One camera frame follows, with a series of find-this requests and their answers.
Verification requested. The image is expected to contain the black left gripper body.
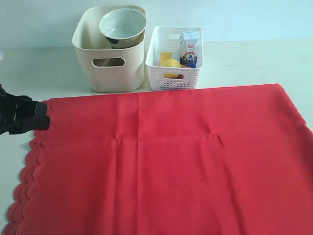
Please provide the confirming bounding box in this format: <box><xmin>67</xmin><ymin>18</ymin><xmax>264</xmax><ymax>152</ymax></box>
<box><xmin>0</xmin><ymin>86</ymin><xmax>32</xmax><ymax>135</ymax></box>

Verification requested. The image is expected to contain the brown wooden plate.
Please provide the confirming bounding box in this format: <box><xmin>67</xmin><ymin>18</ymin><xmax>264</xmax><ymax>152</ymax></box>
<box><xmin>92</xmin><ymin>58</ymin><xmax>125</xmax><ymax>67</ymax></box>

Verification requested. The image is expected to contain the white ceramic bowl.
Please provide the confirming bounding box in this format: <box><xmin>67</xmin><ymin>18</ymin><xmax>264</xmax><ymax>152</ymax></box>
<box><xmin>98</xmin><ymin>8</ymin><xmax>147</xmax><ymax>40</ymax></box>

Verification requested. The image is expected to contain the yellow cheese wedge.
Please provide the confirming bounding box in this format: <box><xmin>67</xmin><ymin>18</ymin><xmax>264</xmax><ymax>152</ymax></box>
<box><xmin>160</xmin><ymin>52</ymin><xmax>172</xmax><ymax>66</ymax></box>

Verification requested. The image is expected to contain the yellow lemon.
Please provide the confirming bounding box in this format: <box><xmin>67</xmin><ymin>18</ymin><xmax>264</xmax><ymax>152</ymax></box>
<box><xmin>160</xmin><ymin>59</ymin><xmax>181</xmax><ymax>79</ymax></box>

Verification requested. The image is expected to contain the fried chicken nugget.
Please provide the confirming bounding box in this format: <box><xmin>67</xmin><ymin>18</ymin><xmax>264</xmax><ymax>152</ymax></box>
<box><xmin>177</xmin><ymin>64</ymin><xmax>189</xmax><ymax>79</ymax></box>

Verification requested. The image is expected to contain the small milk carton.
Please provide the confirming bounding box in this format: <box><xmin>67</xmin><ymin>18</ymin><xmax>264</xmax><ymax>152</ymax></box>
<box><xmin>179</xmin><ymin>31</ymin><xmax>200</xmax><ymax>69</ymax></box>

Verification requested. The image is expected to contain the red scalloped tablecloth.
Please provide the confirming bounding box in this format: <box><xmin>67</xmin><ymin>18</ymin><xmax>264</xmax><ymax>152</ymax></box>
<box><xmin>3</xmin><ymin>84</ymin><xmax>313</xmax><ymax>235</ymax></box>

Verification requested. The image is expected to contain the stainless steel cup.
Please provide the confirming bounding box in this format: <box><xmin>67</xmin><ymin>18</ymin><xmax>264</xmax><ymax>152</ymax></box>
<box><xmin>108</xmin><ymin>32</ymin><xmax>145</xmax><ymax>49</ymax></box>

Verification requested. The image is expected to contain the cream plastic bin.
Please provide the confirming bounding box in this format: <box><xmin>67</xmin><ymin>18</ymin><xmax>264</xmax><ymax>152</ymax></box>
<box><xmin>72</xmin><ymin>5</ymin><xmax>145</xmax><ymax>92</ymax></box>

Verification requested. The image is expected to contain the white lattice plastic basket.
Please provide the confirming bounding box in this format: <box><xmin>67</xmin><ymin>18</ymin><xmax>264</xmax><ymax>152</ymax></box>
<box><xmin>145</xmin><ymin>26</ymin><xmax>203</xmax><ymax>91</ymax></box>

